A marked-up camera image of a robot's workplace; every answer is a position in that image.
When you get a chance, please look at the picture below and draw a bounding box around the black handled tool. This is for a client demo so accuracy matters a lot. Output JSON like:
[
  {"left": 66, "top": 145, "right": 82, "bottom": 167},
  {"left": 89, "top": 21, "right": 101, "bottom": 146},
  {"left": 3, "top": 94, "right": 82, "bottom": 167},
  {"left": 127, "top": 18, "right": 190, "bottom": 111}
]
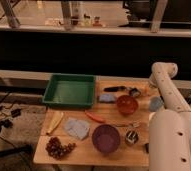
[{"left": 104, "top": 86, "right": 126, "bottom": 92}]

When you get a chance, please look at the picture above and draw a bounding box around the small metal can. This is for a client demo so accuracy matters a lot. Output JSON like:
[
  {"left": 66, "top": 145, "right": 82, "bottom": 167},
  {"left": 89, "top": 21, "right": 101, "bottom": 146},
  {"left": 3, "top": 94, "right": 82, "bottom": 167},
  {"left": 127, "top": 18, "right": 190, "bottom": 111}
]
[{"left": 125, "top": 131, "right": 139, "bottom": 146}]

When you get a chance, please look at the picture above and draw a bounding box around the blue sponge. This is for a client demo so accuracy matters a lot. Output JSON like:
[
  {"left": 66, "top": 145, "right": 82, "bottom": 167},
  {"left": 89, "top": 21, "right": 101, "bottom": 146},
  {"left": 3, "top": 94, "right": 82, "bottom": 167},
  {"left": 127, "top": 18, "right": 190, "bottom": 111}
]
[{"left": 98, "top": 93, "right": 116, "bottom": 103}]

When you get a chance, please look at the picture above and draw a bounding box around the orange apple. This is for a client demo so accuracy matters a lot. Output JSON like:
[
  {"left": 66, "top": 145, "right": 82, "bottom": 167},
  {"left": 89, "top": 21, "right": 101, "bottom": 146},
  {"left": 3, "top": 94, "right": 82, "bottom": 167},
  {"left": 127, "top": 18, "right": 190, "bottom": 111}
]
[{"left": 144, "top": 85, "right": 150, "bottom": 96}]

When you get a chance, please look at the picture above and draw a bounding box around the small dark metal object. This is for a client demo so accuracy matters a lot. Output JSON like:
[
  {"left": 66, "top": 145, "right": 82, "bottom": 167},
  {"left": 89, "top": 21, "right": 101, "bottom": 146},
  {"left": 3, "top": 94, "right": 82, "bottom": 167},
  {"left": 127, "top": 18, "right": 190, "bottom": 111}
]
[{"left": 129, "top": 88, "right": 141, "bottom": 98}]

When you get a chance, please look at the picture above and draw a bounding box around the purple bowl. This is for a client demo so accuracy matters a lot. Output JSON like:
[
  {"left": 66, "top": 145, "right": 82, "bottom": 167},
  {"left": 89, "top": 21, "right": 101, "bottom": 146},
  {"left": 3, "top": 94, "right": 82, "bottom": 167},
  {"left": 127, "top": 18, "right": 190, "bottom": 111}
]
[{"left": 92, "top": 124, "right": 120, "bottom": 154}]

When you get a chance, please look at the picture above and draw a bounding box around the yellow banana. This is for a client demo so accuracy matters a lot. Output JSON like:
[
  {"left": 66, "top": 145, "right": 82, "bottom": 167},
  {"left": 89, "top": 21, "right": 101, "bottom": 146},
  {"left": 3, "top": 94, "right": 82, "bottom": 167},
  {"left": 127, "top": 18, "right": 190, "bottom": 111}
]
[{"left": 46, "top": 111, "right": 64, "bottom": 135}]

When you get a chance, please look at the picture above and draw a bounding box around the bunch of red grapes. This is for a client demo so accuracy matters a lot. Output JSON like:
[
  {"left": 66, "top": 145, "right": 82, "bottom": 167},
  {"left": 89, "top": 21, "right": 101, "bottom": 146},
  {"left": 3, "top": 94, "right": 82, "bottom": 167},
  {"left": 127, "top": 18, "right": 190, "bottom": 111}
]
[{"left": 46, "top": 137, "right": 76, "bottom": 160}]

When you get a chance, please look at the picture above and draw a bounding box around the black smartphone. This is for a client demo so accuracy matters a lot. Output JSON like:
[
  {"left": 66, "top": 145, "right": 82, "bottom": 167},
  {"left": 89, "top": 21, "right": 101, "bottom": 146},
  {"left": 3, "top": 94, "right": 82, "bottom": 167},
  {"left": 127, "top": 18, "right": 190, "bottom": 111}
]
[{"left": 144, "top": 143, "right": 149, "bottom": 154}]

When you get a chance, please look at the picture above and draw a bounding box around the orange bowl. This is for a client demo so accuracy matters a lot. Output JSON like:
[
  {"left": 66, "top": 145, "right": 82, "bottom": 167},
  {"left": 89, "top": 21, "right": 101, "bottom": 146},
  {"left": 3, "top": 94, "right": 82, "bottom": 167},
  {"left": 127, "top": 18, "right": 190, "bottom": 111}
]
[{"left": 116, "top": 95, "right": 138, "bottom": 115}]

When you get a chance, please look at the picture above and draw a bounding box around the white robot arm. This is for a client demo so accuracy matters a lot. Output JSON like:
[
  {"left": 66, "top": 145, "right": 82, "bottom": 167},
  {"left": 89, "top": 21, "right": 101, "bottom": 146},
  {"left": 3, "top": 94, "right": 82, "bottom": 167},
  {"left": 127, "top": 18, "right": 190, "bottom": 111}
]
[{"left": 149, "top": 62, "right": 191, "bottom": 171}]

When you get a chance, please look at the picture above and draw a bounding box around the metal fork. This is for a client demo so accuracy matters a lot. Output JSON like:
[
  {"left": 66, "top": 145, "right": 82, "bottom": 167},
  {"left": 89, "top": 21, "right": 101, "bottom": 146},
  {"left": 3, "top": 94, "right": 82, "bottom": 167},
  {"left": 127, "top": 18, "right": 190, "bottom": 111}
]
[{"left": 113, "top": 122, "right": 140, "bottom": 128}]

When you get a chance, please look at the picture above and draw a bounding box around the light blue cloth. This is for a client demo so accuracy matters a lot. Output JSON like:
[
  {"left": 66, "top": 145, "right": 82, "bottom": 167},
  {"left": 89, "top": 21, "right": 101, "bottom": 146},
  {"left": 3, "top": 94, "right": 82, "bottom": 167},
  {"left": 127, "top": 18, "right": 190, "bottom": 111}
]
[{"left": 64, "top": 118, "right": 90, "bottom": 140}]

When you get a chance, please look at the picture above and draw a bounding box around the blue cup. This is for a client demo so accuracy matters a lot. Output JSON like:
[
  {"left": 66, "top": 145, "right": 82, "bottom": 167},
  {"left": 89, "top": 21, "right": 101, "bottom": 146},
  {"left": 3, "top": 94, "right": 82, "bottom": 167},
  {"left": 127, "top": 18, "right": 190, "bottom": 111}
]
[{"left": 149, "top": 97, "right": 164, "bottom": 112}]

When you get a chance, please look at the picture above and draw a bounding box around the green plastic tray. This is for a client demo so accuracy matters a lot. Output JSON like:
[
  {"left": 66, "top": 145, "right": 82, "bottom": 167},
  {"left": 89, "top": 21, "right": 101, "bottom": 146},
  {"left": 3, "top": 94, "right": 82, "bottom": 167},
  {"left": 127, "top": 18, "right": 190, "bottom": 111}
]
[{"left": 42, "top": 74, "right": 96, "bottom": 109}]

